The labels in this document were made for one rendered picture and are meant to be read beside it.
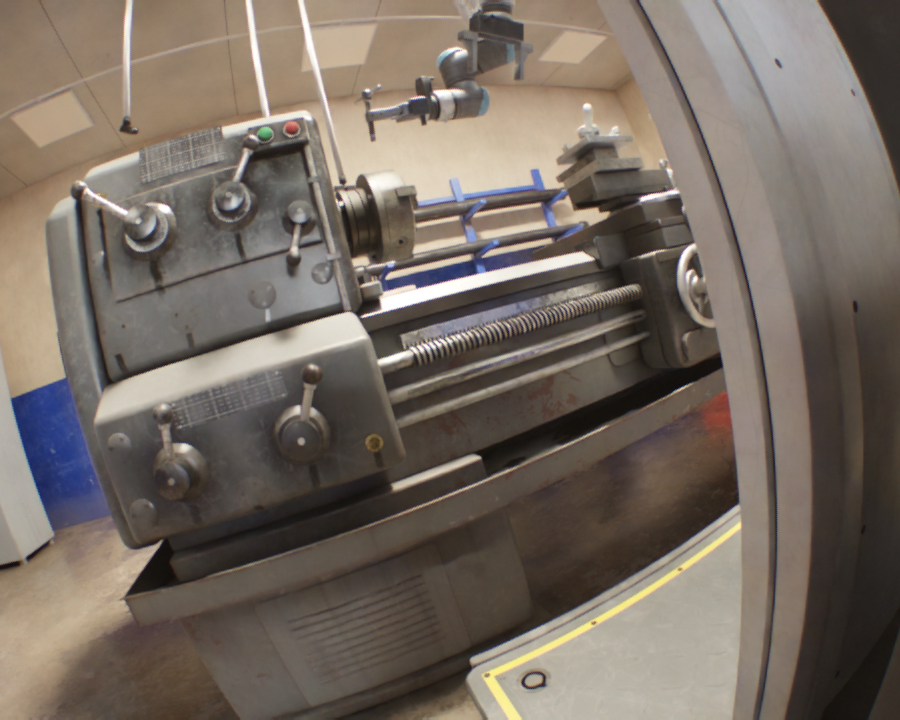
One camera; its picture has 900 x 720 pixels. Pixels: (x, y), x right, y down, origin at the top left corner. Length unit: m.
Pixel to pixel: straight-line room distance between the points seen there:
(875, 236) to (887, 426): 0.14
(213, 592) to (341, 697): 0.42
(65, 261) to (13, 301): 4.13
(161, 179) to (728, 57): 0.96
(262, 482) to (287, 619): 0.33
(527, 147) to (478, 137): 0.61
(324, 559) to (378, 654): 0.32
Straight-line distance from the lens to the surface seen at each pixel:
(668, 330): 1.15
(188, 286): 0.93
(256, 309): 0.90
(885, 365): 0.39
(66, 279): 1.04
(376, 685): 1.12
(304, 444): 0.71
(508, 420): 1.05
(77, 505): 4.90
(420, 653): 1.09
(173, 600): 0.89
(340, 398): 0.77
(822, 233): 0.29
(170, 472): 0.75
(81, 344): 1.01
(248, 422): 0.77
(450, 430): 1.00
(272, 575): 0.84
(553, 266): 1.13
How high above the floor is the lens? 0.75
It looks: 4 degrees down
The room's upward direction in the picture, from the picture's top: 16 degrees counter-clockwise
